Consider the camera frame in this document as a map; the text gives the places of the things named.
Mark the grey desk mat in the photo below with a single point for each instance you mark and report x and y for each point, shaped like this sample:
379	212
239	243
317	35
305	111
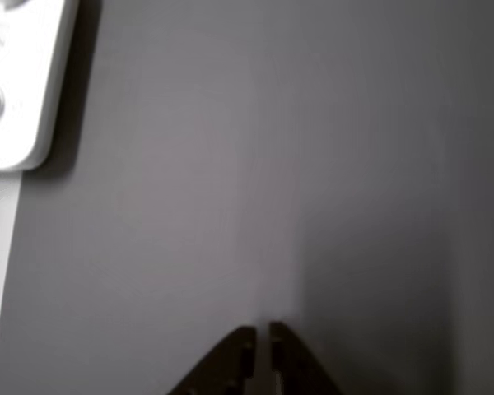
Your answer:
230	164

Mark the white flat device with buttons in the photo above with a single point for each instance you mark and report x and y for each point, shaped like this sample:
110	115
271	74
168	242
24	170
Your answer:
20	82

